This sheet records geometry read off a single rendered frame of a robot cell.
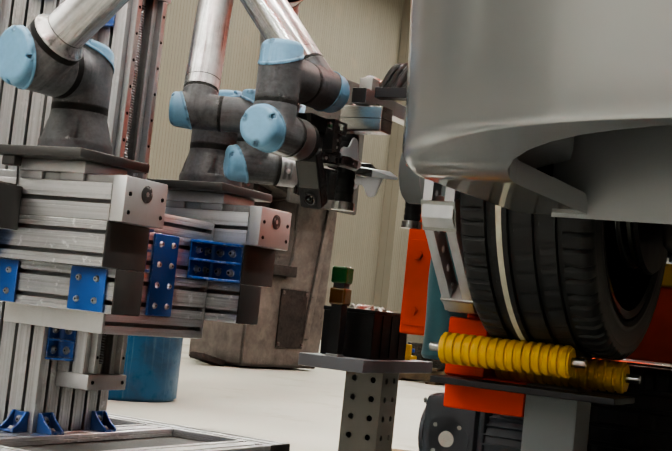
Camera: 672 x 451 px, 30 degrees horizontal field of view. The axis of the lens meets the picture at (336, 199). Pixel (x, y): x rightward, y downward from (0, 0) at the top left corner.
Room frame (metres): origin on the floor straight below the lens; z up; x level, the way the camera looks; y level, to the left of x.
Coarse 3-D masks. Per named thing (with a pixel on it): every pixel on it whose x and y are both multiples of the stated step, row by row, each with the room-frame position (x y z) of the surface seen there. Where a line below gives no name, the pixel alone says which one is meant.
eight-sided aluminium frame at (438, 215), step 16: (432, 192) 2.20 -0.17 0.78; (448, 192) 2.19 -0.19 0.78; (432, 208) 2.20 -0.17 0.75; (448, 208) 2.19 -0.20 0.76; (432, 224) 2.21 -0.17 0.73; (448, 224) 2.19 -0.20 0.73; (432, 240) 2.24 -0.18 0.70; (448, 240) 2.22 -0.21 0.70; (432, 256) 2.27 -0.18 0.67; (448, 256) 2.30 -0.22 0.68; (448, 272) 2.30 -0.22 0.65; (464, 272) 2.26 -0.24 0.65; (448, 288) 2.31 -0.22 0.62; (464, 288) 2.29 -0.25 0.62; (448, 304) 2.34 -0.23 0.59; (464, 304) 2.32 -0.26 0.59
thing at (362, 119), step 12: (348, 108) 2.37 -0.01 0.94; (360, 108) 2.36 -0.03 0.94; (372, 108) 2.34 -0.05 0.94; (384, 108) 2.34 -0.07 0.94; (348, 120) 2.37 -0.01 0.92; (360, 120) 2.35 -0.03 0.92; (372, 120) 2.34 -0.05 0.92; (384, 120) 2.35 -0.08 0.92; (360, 132) 2.38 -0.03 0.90; (372, 132) 2.36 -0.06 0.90; (384, 132) 2.35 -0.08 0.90
